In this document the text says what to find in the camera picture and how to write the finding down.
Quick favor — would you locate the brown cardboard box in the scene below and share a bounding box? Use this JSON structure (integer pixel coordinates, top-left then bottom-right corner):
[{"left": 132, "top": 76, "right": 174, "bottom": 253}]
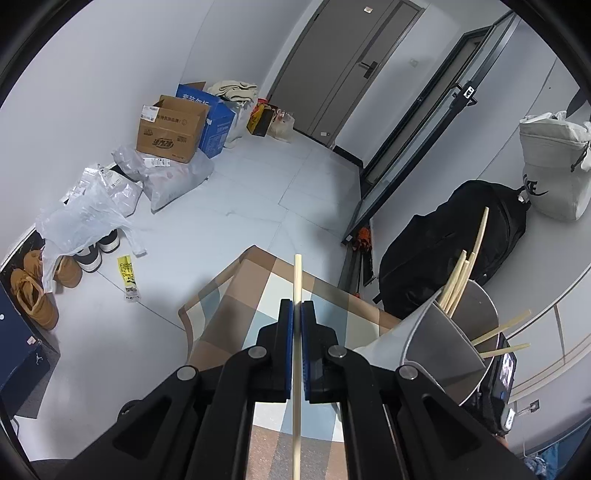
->
[{"left": 136, "top": 95, "right": 211, "bottom": 164}]

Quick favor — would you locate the yellow wrapper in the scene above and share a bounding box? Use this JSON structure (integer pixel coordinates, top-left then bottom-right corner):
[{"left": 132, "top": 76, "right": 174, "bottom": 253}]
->
[{"left": 117, "top": 256, "right": 139, "bottom": 301}]

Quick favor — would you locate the orange handled tool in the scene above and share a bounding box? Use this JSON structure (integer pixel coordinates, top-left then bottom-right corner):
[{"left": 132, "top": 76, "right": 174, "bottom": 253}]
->
[{"left": 353, "top": 228, "right": 375, "bottom": 259}]

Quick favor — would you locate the clear plastic bag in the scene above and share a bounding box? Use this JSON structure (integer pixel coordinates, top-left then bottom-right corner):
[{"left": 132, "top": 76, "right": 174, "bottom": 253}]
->
[{"left": 225, "top": 99, "right": 254, "bottom": 148}]

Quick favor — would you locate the black backpack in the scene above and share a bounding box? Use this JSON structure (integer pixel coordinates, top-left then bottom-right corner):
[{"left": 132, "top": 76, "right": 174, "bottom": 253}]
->
[{"left": 373, "top": 180, "right": 532, "bottom": 319}]

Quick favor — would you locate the white drawstring bag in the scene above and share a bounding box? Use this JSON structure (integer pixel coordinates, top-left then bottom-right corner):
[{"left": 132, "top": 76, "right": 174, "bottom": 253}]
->
[{"left": 518, "top": 110, "right": 591, "bottom": 222}]

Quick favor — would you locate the white plastic bag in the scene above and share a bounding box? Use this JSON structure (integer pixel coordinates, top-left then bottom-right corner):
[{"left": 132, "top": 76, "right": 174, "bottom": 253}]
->
[{"left": 268, "top": 110, "right": 296, "bottom": 141}]

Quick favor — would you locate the white parcel bag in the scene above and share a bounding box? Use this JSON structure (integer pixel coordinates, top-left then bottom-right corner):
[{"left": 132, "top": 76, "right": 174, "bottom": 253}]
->
[{"left": 62, "top": 164, "right": 144, "bottom": 217}]

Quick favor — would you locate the grey plastic chopstick holder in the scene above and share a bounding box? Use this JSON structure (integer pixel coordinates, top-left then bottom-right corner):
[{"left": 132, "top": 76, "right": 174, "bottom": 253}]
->
[{"left": 353, "top": 276, "right": 511, "bottom": 408}]

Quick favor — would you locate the translucent plastic bag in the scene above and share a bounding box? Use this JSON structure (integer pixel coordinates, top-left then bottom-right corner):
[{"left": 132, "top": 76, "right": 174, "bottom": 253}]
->
[{"left": 36, "top": 185, "right": 148, "bottom": 292}]

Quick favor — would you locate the black framed glass door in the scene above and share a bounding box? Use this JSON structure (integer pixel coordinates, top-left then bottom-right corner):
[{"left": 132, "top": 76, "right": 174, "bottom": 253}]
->
[{"left": 335, "top": 9, "right": 520, "bottom": 252}]

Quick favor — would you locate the beige cloth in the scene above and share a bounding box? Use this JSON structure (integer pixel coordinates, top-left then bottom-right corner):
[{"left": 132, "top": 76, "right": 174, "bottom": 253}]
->
[{"left": 206, "top": 80, "right": 258, "bottom": 109}]

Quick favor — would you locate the brown paper bag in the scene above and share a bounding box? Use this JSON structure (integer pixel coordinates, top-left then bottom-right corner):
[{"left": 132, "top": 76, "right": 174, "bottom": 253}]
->
[{"left": 247, "top": 105, "right": 278, "bottom": 138}]

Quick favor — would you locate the blue cardboard box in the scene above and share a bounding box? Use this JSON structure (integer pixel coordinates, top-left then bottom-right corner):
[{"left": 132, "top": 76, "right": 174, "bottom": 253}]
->
[{"left": 177, "top": 82, "right": 237, "bottom": 159}]

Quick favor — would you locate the black and white sneaker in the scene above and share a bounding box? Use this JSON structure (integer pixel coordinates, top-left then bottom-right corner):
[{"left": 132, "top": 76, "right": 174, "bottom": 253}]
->
[
  {"left": 75, "top": 244, "right": 104, "bottom": 273},
  {"left": 98, "top": 228, "right": 122, "bottom": 254}
]

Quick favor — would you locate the brown boot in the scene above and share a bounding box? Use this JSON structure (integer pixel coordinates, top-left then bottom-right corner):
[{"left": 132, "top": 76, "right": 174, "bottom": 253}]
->
[
  {"left": 10, "top": 249, "right": 60, "bottom": 330},
  {"left": 54, "top": 256, "right": 84, "bottom": 288}
]

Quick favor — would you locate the grey parcel bag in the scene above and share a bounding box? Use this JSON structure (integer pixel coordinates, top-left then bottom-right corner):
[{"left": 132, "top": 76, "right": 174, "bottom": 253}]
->
[{"left": 112, "top": 143, "right": 215, "bottom": 213}]

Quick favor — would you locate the dark blue box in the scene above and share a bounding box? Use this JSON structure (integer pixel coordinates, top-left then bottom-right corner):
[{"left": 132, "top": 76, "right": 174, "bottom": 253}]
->
[{"left": 0, "top": 277, "right": 61, "bottom": 418}]

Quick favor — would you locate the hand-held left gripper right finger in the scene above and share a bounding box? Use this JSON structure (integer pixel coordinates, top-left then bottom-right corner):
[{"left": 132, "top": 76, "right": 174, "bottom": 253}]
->
[{"left": 300, "top": 300, "right": 542, "bottom": 480}]

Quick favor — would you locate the wooden chopstick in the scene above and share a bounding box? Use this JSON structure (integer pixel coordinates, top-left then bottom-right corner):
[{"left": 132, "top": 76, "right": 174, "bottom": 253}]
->
[
  {"left": 470, "top": 310, "right": 533, "bottom": 346},
  {"left": 450, "top": 207, "right": 490, "bottom": 319},
  {"left": 292, "top": 254, "right": 304, "bottom": 480},
  {"left": 479, "top": 342, "right": 532, "bottom": 358},
  {"left": 438, "top": 250, "right": 468, "bottom": 311},
  {"left": 445, "top": 260, "right": 472, "bottom": 317}
]

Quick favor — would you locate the grey door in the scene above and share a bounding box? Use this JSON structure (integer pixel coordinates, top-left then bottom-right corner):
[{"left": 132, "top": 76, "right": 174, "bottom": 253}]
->
[{"left": 268, "top": 0, "right": 423, "bottom": 148}]

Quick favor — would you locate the blue denim clothing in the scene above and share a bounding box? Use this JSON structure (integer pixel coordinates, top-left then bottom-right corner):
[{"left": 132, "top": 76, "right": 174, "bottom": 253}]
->
[{"left": 524, "top": 440, "right": 583, "bottom": 478}]

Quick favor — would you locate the checked tablecloth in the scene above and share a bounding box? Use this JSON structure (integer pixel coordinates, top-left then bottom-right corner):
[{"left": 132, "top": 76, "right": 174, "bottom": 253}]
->
[{"left": 178, "top": 244, "right": 403, "bottom": 480}]

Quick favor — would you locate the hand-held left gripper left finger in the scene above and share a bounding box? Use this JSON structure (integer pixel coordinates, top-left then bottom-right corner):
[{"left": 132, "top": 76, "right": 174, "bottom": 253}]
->
[{"left": 55, "top": 298, "right": 296, "bottom": 480}]

